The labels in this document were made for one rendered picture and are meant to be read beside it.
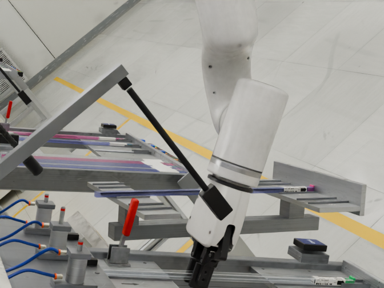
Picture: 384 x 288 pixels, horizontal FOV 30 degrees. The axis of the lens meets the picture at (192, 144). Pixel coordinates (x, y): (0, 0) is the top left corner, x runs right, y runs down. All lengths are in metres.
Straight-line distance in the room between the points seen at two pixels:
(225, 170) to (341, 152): 2.13
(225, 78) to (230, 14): 0.15
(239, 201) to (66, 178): 0.91
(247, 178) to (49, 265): 0.34
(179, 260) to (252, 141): 0.26
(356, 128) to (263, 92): 2.23
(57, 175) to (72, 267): 1.10
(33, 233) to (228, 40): 0.40
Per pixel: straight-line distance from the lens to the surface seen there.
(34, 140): 0.82
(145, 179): 1.99
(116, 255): 1.15
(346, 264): 1.37
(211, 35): 1.08
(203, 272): 1.13
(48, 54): 8.64
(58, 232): 0.94
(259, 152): 1.09
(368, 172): 2.97
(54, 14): 8.63
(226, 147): 1.09
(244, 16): 1.07
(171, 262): 1.22
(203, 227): 1.11
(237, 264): 1.27
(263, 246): 2.96
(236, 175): 1.09
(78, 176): 1.94
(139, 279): 1.11
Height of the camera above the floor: 1.54
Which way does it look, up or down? 21 degrees down
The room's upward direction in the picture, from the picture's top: 37 degrees counter-clockwise
